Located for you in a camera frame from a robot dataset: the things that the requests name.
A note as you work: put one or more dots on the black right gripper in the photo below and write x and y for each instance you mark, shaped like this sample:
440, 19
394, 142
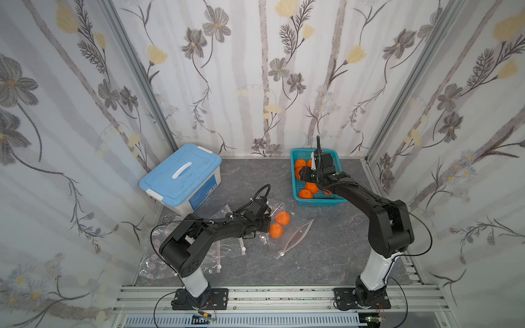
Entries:
314, 173

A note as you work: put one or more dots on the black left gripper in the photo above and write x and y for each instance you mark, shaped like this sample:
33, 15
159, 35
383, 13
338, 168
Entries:
264, 215

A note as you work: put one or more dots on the orange from bag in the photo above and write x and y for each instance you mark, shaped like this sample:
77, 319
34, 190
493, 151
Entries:
305, 194
312, 188

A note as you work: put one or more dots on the clear zip-top bag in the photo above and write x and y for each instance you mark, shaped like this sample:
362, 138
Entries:
294, 233
153, 270

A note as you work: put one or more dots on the clear zip-top bag front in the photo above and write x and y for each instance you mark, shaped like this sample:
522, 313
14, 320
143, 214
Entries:
153, 270

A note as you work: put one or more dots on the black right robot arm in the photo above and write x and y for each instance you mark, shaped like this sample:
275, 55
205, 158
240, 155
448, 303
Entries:
390, 228

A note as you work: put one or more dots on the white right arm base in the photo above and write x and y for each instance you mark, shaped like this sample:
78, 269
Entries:
369, 292

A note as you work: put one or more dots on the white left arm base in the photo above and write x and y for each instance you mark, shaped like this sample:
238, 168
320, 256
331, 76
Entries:
197, 294

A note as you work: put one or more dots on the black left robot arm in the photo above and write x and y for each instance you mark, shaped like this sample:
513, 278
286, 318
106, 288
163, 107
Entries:
185, 248

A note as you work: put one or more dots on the blue lid storage box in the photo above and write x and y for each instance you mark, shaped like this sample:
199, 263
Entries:
184, 180

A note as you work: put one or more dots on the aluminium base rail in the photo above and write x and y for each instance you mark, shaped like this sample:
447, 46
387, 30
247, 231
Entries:
283, 306

